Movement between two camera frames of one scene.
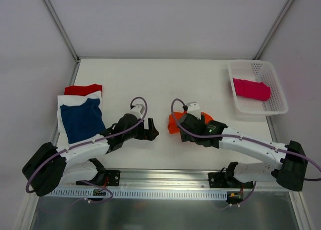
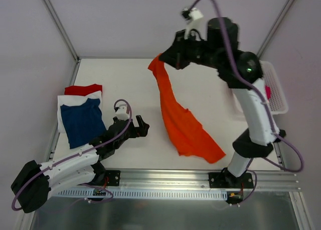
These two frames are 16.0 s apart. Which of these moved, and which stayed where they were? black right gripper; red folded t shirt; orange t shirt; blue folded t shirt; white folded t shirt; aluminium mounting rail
Moved: black right gripper; orange t shirt
Stayed: aluminium mounting rail; blue folded t shirt; red folded t shirt; white folded t shirt
